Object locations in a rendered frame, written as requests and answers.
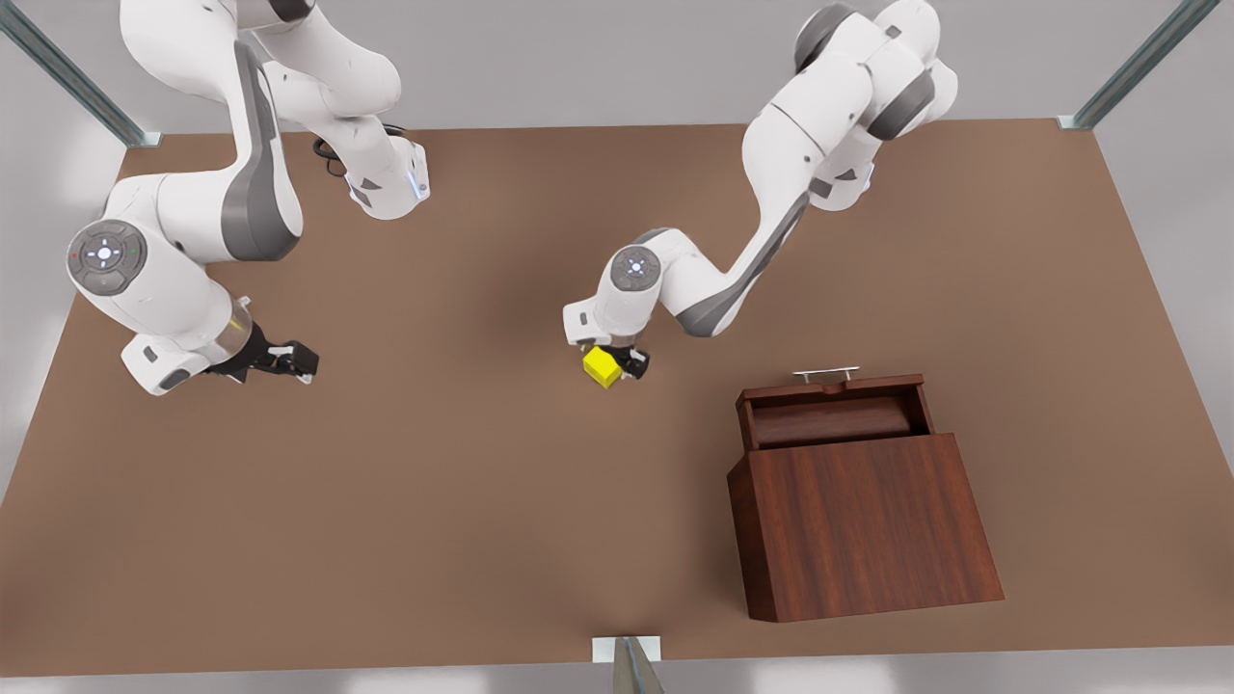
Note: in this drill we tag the yellow square block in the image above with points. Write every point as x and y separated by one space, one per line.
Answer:
603 366

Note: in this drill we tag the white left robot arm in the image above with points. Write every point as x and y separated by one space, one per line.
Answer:
771 183

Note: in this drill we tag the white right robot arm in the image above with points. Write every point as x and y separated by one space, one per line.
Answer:
183 222

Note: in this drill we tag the dark wooden drawer cabinet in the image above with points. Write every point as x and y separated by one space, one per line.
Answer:
863 525

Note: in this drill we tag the silver frame post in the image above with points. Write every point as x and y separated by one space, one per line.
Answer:
631 665
1133 63
72 72

